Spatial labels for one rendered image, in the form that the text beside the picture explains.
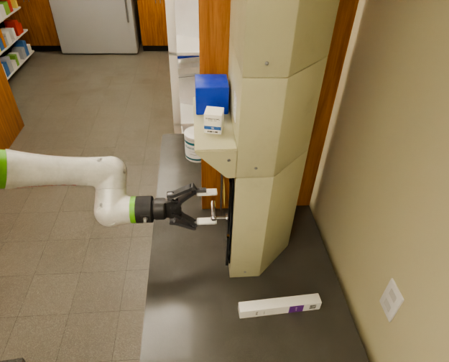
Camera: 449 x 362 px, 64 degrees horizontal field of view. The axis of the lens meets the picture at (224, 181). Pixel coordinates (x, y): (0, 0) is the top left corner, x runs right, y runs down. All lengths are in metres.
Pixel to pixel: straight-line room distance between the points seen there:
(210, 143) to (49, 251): 2.09
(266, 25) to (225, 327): 0.91
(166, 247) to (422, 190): 0.94
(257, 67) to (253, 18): 0.11
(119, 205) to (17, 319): 1.55
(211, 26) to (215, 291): 0.89
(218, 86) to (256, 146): 0.23
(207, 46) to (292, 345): 0.99
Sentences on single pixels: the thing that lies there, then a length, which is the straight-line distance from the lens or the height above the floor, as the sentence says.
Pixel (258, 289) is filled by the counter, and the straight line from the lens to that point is 1.35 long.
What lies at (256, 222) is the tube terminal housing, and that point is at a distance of 1.16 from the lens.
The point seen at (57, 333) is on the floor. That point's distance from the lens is 2.49.
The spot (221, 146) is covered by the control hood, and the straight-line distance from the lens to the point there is 0.97.
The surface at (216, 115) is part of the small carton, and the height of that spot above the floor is 1.57.
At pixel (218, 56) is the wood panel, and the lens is 1.24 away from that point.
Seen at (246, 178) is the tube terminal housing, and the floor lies 1.41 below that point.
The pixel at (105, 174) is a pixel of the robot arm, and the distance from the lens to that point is 1.22.
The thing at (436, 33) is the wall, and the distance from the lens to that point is 0.98.
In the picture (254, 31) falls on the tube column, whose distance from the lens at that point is 0.83.
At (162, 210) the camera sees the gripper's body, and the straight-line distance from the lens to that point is 1.20.
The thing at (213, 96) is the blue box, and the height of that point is 1.57.
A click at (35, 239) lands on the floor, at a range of 3.03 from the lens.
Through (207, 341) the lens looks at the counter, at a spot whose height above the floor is 0.94.
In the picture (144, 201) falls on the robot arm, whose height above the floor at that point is 1.24.
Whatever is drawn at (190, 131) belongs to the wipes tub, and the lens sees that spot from 1.85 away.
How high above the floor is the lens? 2.05
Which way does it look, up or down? 39 degrees down
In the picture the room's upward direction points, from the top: 2 degrees clockwise
